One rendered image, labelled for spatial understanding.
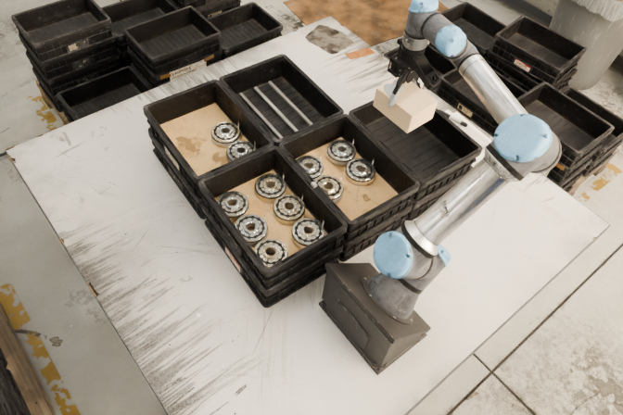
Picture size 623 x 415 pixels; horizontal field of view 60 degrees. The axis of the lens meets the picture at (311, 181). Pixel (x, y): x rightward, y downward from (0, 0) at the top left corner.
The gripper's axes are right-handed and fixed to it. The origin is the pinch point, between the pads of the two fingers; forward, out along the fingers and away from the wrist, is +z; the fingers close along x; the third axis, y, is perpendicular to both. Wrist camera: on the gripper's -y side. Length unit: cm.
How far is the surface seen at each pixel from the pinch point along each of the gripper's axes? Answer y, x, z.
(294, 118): 35.8, 16.4, 26.6
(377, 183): -6.5, 12.9, 26.9
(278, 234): -3, 53, 27
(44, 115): 187, 77, 108
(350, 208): -9.1, 27.7, 27.0
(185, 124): 56, 51, 26
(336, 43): 75, -40, 38
